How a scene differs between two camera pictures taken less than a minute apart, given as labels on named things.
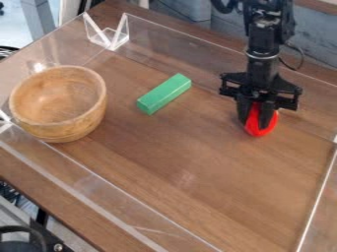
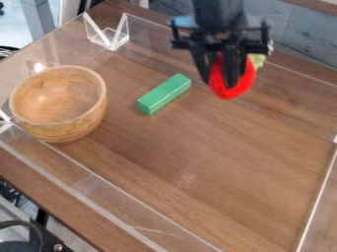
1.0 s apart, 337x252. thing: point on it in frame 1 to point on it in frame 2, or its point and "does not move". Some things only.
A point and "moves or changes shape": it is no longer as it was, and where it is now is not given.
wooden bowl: [57, 102] does not move
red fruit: [251, 125] moves or changes shape
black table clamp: [53, 244] does not move
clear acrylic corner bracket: [108, 38] does not move
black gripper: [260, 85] to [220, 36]
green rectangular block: [163, 94] does not move
